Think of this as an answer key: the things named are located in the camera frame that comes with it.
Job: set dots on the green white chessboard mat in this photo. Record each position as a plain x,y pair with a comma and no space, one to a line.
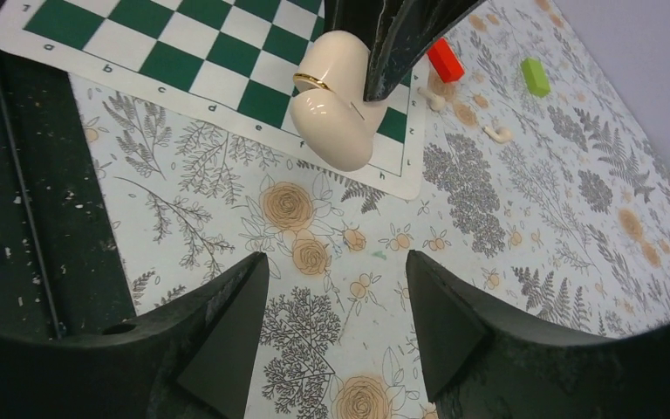
229,64

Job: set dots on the red block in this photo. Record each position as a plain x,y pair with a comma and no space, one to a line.
445,62

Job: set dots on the beige wireless earbud far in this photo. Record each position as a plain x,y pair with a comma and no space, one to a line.
500,135

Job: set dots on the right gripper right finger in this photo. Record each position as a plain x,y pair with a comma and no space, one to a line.
484,358

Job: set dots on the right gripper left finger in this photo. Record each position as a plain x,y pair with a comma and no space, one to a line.
190,358

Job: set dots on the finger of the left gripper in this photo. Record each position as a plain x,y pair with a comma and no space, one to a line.
397,34

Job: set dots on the beige wireless earbud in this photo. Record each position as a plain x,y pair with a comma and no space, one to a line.
500,135
434,101

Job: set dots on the beige wireless earbud near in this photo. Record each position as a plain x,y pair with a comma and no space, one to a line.
434,101

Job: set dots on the beige earbud charging case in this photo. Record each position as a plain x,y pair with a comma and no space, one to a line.
329,112

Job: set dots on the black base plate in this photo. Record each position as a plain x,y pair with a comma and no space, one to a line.
60,269

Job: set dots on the lime green block left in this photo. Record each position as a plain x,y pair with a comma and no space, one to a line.
535,77

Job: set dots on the floral patterned table mat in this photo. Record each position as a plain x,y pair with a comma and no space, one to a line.
569,221

